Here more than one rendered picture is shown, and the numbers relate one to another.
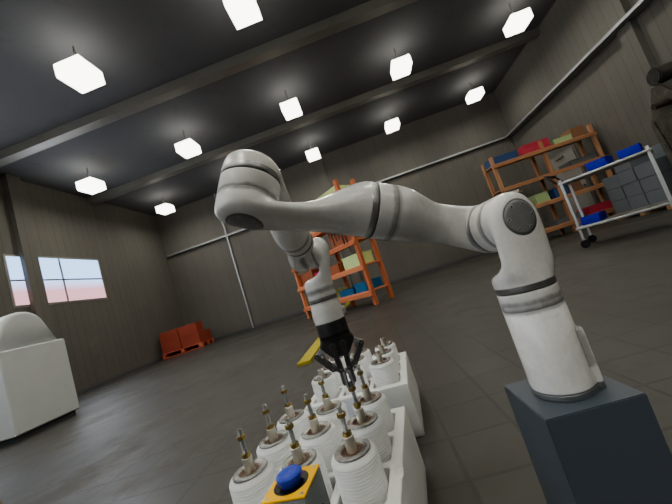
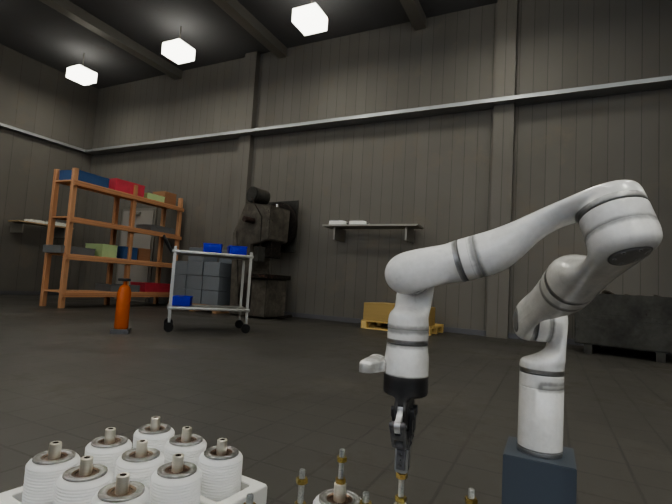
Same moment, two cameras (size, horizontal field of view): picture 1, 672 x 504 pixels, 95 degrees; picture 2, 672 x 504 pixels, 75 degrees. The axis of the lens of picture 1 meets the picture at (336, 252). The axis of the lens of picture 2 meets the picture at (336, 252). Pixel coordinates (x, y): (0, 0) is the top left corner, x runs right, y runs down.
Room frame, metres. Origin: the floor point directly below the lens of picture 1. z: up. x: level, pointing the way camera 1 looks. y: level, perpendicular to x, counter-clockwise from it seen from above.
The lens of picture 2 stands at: (0.61, 0.82, 0.64)
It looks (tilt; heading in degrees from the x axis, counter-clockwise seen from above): 4 degrees up; 291
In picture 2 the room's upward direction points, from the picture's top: 3 degrees clockwise
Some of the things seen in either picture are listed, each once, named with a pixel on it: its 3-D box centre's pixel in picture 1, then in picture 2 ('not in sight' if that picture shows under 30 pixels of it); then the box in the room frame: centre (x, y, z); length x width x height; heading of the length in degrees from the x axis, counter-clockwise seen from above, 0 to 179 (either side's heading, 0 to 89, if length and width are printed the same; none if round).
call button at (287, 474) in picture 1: (290, 478); not in sight; (0.49, 0.17, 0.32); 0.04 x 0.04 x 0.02
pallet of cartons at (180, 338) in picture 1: (187, 338); not in sight; (10.41, 5.66, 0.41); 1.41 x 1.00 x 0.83; 85
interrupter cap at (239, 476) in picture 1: (250, 470); not in sight; (0.70, 0.32, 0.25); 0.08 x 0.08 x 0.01
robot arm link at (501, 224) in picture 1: (509, 245); (542, 339); (0.53, -0.28, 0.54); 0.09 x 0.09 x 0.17; 12
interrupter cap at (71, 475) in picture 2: not in sight; (85, 473); (1.35, 0.18, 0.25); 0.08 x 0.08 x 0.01
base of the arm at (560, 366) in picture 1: (544, 337); (540, 411); (0.53, -0.28, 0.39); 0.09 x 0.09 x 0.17; 85
